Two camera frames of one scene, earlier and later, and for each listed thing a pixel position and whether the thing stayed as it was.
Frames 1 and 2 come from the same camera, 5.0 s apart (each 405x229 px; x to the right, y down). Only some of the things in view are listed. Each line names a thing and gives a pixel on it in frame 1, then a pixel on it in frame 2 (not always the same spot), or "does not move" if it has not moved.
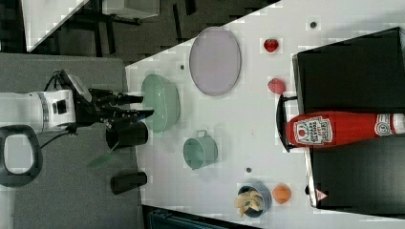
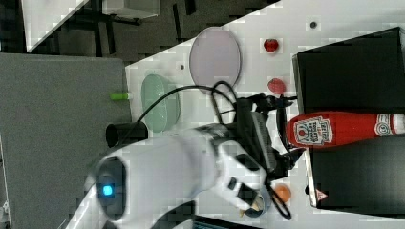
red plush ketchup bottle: (326, 129) does not move
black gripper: (102, 107) → (257, 114)
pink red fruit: (275, 85) does not move
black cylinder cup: (130, 135) does not move
